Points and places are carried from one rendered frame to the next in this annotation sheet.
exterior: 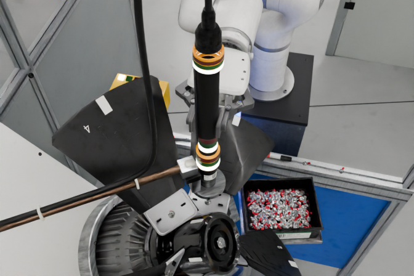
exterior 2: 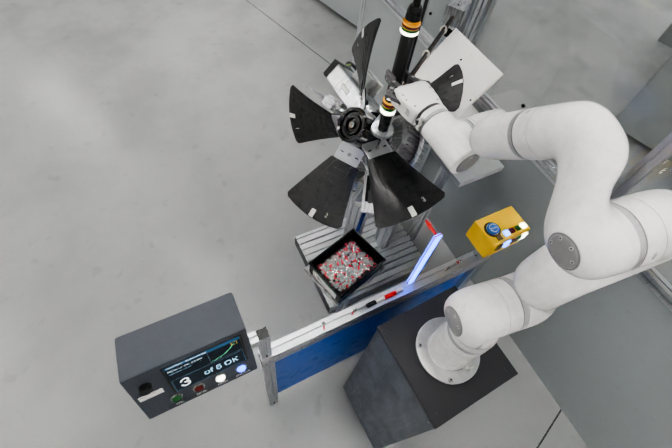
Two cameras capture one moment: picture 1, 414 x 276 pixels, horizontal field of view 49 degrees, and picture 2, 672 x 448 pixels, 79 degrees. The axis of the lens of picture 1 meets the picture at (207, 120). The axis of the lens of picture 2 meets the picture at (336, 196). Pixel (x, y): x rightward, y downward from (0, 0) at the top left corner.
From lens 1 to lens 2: 123 cm
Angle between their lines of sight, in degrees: 65
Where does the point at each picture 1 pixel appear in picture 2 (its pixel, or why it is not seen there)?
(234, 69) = (412, 96)
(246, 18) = (443, 126)
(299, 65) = (436, 397)
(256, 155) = (378, 199)
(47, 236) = not seen: hidden behind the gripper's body
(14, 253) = (427, 75)
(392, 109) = not seen: outside the picture
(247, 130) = (399, 211)
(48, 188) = not seen: hidden behind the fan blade
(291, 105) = (404, 337)
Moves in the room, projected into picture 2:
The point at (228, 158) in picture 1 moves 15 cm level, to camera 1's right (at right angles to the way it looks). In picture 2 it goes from (390, 178) to (354, 203)
